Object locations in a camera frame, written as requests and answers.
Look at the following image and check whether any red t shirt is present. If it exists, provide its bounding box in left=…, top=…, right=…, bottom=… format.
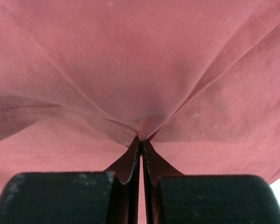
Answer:
left=0, top=0, right=280, bottom=224

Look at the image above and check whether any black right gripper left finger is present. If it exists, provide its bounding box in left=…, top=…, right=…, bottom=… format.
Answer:
left=0, top=137, right=140, bottom=224

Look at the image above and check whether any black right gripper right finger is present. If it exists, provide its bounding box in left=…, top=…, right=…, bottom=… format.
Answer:
left=142, top=140, right=280, bottom=224

